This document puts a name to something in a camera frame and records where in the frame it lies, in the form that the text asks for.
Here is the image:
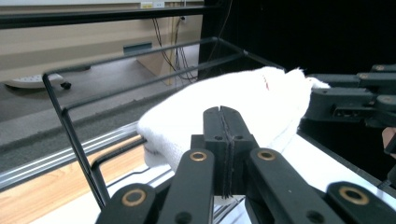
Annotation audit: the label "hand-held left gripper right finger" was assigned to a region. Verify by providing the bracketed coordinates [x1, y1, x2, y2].
[221, 106, 260, 198]

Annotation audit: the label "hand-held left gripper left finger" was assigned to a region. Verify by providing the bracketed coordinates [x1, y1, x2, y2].
[190, 105, 231, 198]

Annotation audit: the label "white towel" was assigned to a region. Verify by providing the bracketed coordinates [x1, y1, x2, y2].
[136, 65, 332, 171]

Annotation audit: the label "black wire rack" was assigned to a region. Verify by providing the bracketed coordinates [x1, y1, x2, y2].
[42, 35, 285, 224]

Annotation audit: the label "black curtain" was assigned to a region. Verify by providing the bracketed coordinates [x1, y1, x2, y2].
[199, 0, 396, 77]

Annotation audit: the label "white table cover sheet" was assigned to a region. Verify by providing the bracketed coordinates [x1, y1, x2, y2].
[29, 133, 396, 224]

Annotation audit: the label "white power socket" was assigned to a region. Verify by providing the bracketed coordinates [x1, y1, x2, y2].
[139, 1, 166, 9]

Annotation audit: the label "wooden table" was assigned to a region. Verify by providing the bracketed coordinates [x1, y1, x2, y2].
[0, 135, 148, 224]

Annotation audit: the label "light wooden desk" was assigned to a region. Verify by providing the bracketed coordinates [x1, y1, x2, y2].
[0, 0, 204, 87]

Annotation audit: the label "white chair base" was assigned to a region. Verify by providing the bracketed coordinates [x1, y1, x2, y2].
[4, 73, 73, 91]

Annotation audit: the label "hanging cables under desk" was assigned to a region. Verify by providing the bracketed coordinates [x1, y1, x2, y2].
[151, 16, 201, 86]

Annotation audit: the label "aluminium floor rail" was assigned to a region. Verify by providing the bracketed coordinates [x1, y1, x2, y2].
[0, 120, 140, 191]

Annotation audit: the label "black metal frame bar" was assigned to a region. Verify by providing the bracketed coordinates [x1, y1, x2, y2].
[0, 5, 207, 31]

